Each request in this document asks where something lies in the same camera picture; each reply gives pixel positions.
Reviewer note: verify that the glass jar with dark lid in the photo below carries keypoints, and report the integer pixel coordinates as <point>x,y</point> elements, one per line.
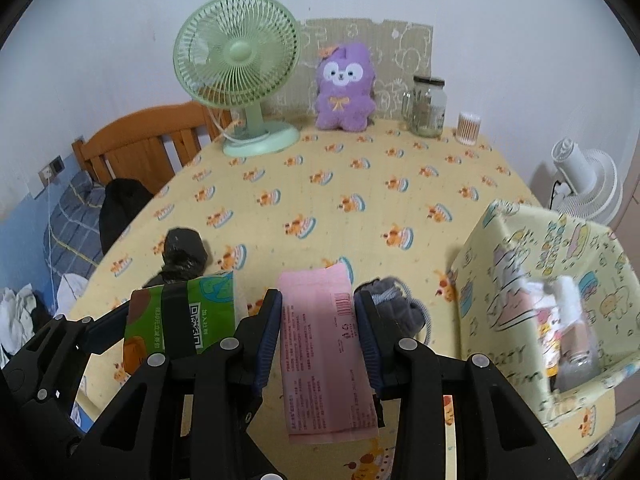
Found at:
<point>427,107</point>

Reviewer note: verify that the grey fabric pouch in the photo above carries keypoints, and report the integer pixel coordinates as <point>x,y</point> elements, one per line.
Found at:
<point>400,310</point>

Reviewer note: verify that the wall socket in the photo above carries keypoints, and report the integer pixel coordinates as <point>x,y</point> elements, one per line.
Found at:
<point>51,170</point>

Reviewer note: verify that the clear cotton swab container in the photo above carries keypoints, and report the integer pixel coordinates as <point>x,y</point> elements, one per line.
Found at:
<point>469,129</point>

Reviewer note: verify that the blue plaid bedding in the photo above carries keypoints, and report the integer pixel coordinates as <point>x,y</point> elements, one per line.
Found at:
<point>70,215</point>

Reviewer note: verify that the black cloth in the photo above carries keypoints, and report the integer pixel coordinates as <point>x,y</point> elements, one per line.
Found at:
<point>122,210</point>

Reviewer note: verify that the green tissue pack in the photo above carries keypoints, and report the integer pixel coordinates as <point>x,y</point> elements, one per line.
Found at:
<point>175,310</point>

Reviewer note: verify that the green desk fan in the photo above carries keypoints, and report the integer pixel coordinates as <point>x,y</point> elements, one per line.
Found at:
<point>237,52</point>

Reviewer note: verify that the patterned cardboard sheet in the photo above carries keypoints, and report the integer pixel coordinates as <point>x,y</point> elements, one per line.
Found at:
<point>405,50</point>

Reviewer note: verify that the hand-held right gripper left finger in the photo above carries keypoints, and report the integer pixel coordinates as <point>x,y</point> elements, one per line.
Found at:
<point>267,340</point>

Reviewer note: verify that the purple plush toy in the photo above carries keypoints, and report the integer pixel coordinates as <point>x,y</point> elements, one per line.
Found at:
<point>345,95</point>

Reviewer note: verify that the wooden chair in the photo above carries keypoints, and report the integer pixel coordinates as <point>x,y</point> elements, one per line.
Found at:
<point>135,145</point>

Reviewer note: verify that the pink tissue packet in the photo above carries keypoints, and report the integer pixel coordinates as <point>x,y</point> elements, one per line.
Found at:
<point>320,350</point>

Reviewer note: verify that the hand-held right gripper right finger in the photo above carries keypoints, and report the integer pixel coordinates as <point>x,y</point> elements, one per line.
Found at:
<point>367,345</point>

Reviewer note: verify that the black plastic bag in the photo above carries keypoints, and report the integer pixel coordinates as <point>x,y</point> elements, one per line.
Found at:
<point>182,255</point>

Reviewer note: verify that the white standing fan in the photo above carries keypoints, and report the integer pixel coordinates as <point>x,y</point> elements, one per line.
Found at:
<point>592,180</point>

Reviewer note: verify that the printed storage box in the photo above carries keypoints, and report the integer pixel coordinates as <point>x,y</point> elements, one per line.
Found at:
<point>495,270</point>

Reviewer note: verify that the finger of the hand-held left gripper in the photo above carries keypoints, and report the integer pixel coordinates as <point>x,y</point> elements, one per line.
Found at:
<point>102,327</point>

